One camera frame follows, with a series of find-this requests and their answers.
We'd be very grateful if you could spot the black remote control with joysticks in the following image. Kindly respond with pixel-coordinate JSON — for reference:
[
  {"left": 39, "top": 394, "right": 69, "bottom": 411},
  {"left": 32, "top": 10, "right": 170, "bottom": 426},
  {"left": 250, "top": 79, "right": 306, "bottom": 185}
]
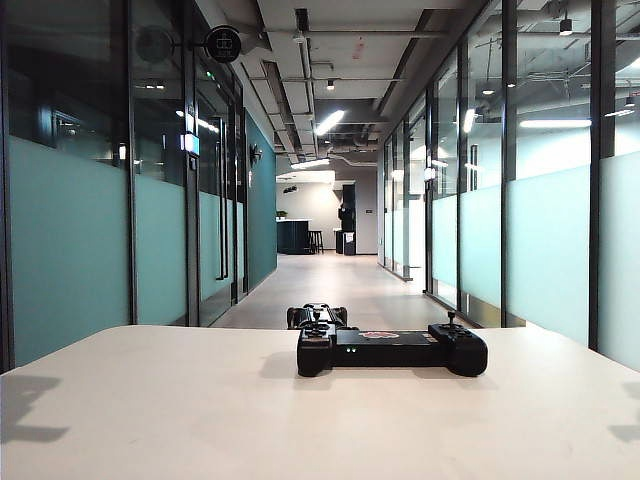
[{"left": 296, "top": 310, "right": 490, "bottom": 379}]

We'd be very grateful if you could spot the quadruped robot dog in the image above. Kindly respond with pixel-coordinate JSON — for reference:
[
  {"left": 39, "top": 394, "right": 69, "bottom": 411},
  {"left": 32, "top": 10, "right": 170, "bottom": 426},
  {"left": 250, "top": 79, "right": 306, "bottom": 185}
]
[{"left": 286, "top": 302, "right": 349, "bottom": 331}]

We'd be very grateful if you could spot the dark bar counter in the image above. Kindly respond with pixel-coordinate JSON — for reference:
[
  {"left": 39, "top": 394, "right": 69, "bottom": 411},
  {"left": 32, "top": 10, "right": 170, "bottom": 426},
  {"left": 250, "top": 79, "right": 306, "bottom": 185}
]
[{"left": 277, "top": 219, "right": 311, "bottom": 255}]

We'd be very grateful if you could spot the long linear ceiling light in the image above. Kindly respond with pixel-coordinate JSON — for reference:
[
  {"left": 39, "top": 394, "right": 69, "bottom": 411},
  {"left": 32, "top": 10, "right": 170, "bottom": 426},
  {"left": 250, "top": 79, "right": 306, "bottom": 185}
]
[{"left": 313, "top": 108, "right": 347, "bottom": 136}]

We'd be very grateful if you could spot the round black hanging sign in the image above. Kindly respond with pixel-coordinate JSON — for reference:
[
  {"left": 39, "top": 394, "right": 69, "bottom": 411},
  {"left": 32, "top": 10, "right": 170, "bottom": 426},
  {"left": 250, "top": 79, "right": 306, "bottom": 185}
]
[{"left": 187, "top": 24, "right": 244, "bottom": 64}]

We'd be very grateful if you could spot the room linear ceiling light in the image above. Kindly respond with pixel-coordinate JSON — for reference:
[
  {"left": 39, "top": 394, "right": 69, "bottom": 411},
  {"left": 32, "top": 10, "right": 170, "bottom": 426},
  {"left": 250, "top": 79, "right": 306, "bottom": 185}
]
[{"left": 519, "top": 118, "right": 594, "bottom": 129}]

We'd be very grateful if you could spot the long vertical door handle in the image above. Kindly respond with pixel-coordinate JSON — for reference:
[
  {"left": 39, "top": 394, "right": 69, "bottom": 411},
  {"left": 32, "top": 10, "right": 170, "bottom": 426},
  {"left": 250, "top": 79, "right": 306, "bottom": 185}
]
[{"left": 215, "top": 115, "right": 231, "bottom": 281}]

